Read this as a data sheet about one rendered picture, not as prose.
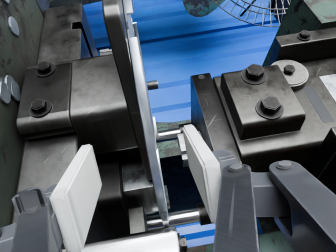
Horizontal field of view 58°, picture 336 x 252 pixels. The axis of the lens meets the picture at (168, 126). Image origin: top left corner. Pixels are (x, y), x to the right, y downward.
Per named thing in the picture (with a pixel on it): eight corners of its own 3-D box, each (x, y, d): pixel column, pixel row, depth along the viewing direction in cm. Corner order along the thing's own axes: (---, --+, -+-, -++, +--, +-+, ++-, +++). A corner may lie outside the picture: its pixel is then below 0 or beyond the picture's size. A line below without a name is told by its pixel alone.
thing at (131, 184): (123, 191, 40) (157, 185, 40) (117, 106, 49) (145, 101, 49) (134, 216, 47) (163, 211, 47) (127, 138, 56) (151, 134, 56)
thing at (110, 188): (95, 205, 36) (121, 201, 36) (94, 87, 48) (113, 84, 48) (121, 244, 49) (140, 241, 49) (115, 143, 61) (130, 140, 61)
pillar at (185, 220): (136, 230, 47) (225, 214, 47) (135, 216, 48) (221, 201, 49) (138, 234, 48) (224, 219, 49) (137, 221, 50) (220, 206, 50)
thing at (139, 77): (140, 71, 57) (145, 70, 57) (166, 230, 46) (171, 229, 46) (109, -87, 31) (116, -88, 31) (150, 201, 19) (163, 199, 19)
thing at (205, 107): (203, 186, 37) (247, 178, 37) (175, 74, 49) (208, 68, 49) (200, 230, 49) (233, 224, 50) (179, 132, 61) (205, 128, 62)
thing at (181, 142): (182, 156, 45) (206, 152, 45) (176, 131, 48) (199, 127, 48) (182, 167, 48) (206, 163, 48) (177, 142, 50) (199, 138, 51)
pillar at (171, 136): (128, 143, 57) (201, 130, 57) (127, 133, 58) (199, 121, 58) (130, 149, 58) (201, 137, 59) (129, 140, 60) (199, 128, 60)
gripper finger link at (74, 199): (83, 253, 13) (66, 256, 13) (102, 185, 20) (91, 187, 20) (65, 192, 13) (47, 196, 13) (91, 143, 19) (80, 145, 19)
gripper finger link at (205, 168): (202, 165, 13) (219, 161, 13) (181, 125, 20) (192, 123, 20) (212, 226, 14) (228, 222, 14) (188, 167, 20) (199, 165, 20)
